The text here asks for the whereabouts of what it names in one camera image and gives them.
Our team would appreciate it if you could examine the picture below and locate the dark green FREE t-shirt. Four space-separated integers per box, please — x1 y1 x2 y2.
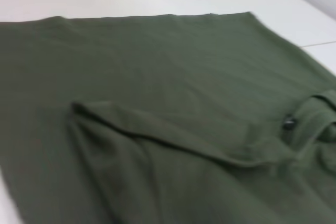
0 11 336 224

